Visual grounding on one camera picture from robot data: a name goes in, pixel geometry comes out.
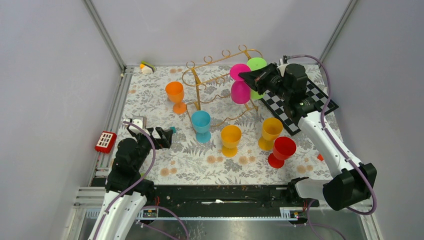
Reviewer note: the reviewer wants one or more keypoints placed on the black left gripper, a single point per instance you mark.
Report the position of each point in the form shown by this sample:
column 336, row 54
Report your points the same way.
column 165, row 136

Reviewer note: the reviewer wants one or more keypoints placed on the red white small block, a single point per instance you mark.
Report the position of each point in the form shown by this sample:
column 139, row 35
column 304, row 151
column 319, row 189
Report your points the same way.
column 105, row 142

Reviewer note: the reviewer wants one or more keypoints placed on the blue plastic wine glass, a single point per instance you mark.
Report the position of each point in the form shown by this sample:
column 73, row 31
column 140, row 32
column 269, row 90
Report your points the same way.
column 201, row 122

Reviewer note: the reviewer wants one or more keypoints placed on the black white checkerboard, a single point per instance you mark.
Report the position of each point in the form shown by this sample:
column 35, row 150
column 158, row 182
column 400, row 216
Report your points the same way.
column 314, row 100

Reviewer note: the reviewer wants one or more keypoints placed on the small teal cube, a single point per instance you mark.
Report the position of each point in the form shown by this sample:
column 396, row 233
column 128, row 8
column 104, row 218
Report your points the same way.
column 173, row 129

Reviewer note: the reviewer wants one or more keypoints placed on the small orange red piece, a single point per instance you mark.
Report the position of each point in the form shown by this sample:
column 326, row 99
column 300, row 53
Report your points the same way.
column 320, row 157

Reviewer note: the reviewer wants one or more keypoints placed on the red plastic wine glass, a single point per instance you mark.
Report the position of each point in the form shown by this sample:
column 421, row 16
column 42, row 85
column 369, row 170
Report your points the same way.
column 283, row 148

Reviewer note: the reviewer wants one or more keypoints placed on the magenta plastic wine glass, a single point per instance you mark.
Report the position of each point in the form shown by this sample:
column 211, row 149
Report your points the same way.
column 240, row 92

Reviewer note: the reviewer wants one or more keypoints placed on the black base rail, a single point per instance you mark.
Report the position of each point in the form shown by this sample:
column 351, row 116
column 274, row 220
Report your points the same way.
column 224, row 202

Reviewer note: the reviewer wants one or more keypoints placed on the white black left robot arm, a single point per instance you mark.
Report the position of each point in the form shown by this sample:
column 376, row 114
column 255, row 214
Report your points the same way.
column 126, row 189

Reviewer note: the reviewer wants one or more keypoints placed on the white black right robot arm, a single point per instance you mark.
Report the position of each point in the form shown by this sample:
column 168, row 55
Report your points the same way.
column 352, row 181

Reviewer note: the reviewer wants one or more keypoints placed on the yellow plastic wine glass front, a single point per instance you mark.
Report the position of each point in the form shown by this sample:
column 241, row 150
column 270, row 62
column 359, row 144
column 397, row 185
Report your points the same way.
column 230, row 138

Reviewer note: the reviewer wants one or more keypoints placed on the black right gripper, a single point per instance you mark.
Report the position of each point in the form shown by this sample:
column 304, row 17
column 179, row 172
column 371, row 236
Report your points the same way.
column 257, row 79

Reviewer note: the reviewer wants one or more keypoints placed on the floral patterned table mat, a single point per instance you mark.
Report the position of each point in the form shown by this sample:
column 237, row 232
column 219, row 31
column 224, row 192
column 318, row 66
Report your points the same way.
column 189, row 162

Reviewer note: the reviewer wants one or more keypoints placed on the yellow plastic wine glass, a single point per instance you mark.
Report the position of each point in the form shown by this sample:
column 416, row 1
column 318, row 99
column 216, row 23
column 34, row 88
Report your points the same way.
column 230, row 138
column 271, row 130

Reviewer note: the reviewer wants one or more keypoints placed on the gold wire wine glass rack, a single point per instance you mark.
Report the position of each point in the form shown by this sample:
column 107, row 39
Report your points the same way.
column 207, row 87

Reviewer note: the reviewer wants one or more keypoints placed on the orange plastic wine glass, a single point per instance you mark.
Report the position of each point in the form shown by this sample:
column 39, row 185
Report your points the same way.
column 175, row 93

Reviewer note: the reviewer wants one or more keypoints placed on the orange white green toy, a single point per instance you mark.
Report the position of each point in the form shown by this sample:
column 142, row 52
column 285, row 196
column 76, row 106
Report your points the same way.
column 146, row 68

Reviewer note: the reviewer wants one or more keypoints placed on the green plastic wine glass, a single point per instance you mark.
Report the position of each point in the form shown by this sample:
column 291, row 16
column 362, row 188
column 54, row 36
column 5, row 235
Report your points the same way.
column 256, row 63

